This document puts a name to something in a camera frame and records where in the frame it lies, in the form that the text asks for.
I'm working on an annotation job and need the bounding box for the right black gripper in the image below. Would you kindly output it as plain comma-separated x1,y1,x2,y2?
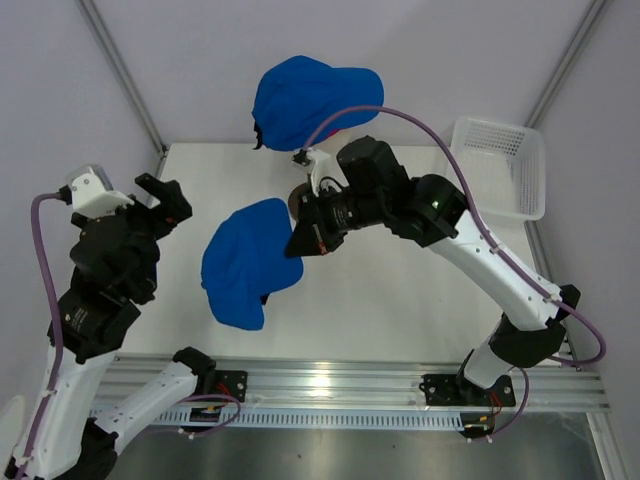
285,183,387,258

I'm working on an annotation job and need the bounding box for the white perforated plastic basket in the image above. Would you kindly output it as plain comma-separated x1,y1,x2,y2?
451,116,546,222

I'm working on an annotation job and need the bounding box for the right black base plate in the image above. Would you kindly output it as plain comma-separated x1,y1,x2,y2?
418,374,516,408

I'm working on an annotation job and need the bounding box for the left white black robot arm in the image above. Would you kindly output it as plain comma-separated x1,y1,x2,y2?
2,166,216,479

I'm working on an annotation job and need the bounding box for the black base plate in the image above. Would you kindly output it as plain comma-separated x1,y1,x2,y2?
418,374,516,408
204,370,249,403

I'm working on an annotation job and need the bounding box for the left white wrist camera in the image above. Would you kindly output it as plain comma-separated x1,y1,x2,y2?
65,164,134,219

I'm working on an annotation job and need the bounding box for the corner aluminium profile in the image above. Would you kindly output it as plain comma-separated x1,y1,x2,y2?
75,0,167,158
524,0,613,129

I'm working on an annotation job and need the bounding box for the aluminium extrusion rail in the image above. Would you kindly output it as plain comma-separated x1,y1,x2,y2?
89,353,612,414

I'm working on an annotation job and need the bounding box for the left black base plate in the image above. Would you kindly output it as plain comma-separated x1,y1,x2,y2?
204,370,249,403

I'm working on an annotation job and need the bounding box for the blue baseball cap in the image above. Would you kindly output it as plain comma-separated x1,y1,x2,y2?
252,55,385,152
201,198,304,331

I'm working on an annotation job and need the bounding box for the left corner aluminium profile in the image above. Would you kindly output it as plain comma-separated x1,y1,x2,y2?
75,0,167,158

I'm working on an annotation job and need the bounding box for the cream mannequin head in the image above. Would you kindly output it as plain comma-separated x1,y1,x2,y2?
316,129,352,153

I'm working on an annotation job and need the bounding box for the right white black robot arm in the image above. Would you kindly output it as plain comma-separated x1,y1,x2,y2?
285,136,580,405

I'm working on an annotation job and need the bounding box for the right corner aluminium profile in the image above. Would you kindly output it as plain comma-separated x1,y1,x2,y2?
524,0,613,129

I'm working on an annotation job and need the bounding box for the white slotted cable duct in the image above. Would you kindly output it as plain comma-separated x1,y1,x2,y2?
153,405,463,432

